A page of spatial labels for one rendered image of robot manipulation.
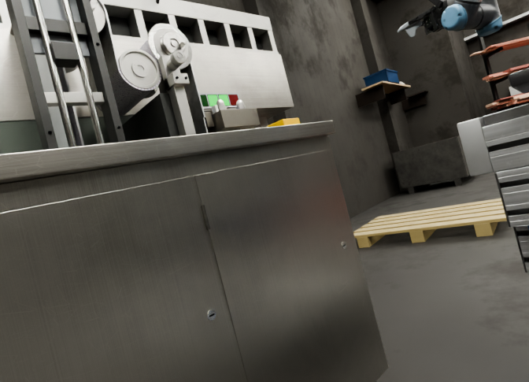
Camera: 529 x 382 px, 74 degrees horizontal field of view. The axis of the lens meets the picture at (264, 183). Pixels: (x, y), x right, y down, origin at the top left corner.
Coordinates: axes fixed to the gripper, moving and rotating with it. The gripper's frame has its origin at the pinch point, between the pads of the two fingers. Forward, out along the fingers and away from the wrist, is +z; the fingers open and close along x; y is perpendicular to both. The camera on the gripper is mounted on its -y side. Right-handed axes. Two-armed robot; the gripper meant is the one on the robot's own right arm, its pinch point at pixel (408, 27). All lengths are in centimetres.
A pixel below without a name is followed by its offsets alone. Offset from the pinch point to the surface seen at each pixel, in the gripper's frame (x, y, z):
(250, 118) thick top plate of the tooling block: -78, 14, 9
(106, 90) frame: -121, 1, -16
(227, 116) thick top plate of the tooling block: -87, 11, 6
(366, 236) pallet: 55, 122, 155
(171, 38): -96, -16, 3
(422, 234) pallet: 76, 129, 113
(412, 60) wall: 536, -63, 438
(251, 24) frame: -33, -40, 60
